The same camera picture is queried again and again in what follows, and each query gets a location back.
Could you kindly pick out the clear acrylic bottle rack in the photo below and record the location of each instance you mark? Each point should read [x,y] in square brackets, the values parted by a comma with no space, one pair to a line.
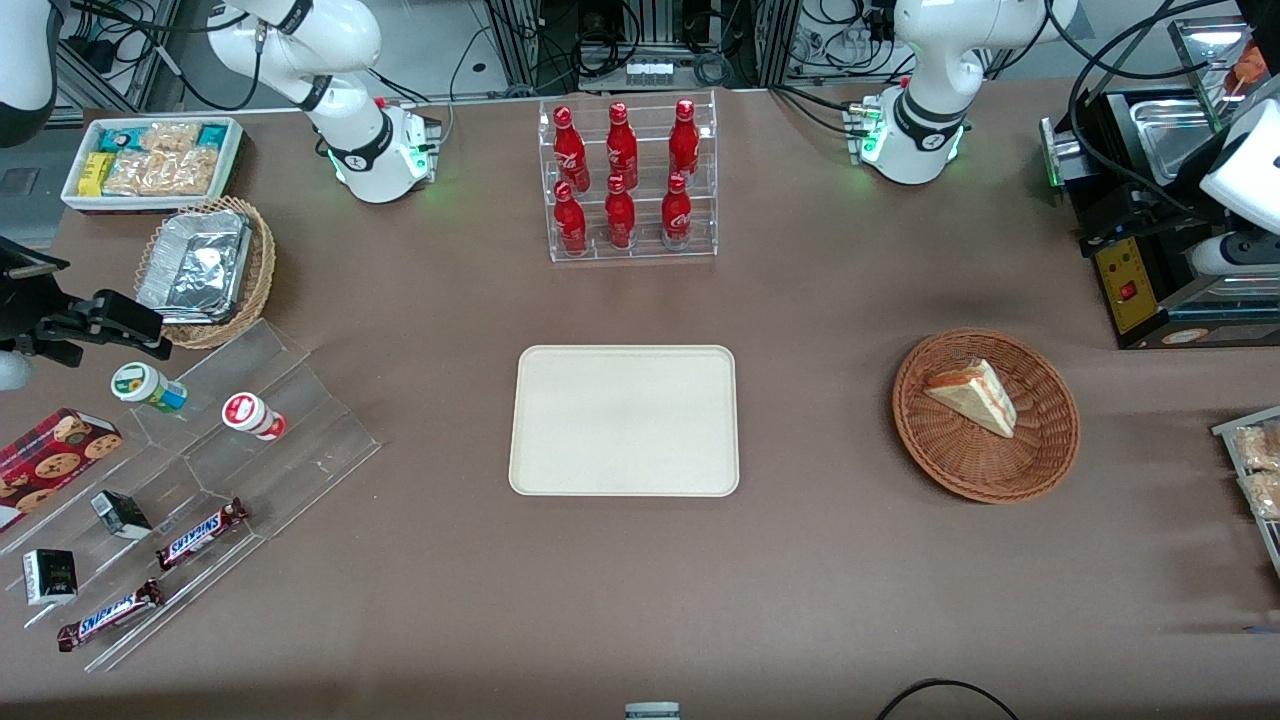
[630,245]

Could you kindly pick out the clear acrylic stepped display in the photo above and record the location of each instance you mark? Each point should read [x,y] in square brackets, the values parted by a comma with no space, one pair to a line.
[300,460]

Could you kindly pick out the white plastic snack bin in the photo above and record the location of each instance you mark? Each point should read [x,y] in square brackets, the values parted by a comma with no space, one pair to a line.
[225,165]

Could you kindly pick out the triangular sandwich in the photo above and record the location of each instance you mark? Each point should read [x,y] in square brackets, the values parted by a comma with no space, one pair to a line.
[975,395]

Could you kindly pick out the metal snack tray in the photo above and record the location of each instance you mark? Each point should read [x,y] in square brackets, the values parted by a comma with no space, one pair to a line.
[1230,430]

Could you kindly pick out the aluminium foil container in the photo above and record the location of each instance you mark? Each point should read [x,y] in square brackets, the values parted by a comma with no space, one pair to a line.
[195,265]

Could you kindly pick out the snickers chocolate bar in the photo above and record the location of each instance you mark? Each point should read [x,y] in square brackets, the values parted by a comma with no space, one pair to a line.
[200,533]
[108,616]

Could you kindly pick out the red label yoghurt cup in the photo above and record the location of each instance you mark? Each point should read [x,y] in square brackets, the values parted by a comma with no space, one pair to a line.
[250,414]

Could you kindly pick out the clear cracker bag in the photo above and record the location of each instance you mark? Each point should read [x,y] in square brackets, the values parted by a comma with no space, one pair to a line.
[165,172]

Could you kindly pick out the brown wicker basket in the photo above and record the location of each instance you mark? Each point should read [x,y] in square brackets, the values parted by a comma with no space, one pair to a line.
[1030,450]

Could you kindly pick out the light wicker basket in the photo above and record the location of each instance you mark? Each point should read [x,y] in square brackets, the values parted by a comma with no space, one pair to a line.
[258,280]

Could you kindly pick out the black food warmer machine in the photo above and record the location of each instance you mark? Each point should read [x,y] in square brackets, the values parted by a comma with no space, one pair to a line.
[1130,280]

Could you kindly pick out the small black box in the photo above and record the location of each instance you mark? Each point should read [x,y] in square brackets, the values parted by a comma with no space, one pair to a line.
[50,577]
[122,514]

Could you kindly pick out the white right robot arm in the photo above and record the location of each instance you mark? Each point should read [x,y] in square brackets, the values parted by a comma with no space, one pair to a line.
[345,60]

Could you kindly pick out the white power strip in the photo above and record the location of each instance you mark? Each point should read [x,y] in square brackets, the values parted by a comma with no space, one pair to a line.
[650,72]

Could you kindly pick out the grey device edge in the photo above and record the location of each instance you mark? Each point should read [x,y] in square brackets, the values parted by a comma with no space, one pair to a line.
[652,711]

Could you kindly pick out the yellow snack pack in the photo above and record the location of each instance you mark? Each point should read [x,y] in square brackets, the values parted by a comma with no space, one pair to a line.
[95,175]

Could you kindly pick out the teal snack pack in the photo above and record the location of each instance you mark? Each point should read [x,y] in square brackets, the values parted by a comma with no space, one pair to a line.
[118,139]

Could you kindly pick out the red plaid cookie box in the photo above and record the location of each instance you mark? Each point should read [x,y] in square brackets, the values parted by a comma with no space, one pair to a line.
[50,465]

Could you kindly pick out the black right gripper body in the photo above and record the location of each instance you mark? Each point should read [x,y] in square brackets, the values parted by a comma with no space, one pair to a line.
[22,312]

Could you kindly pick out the beige plastic tray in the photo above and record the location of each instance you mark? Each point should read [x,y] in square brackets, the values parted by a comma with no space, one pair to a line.
[624,420]

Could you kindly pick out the red cola bottle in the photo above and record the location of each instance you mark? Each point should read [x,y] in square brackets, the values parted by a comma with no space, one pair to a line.
[677,212]
[569,220]
[568,145]
[620,215]
[684,138]
[621,140]

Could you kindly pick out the green label yoghurt cup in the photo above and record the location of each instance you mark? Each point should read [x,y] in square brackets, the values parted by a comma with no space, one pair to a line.
[145,385]

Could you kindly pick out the clear pastry bag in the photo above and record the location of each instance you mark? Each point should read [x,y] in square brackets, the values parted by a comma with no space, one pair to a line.
[1262,447]
[1265,495]

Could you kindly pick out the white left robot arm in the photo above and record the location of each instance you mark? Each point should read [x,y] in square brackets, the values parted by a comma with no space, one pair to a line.
[925,100]

